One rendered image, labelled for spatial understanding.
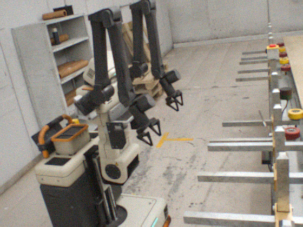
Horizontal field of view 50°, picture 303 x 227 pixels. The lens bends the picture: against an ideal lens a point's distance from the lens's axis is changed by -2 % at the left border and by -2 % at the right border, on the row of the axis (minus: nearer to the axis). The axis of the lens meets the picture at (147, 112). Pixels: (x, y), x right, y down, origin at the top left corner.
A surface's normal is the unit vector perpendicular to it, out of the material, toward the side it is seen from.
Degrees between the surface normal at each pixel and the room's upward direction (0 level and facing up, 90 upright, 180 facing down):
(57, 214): 90
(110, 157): 90
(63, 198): 90
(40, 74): 90
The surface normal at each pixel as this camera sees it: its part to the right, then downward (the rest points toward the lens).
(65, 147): -0.38, 0.41
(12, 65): 0.94, -0.04
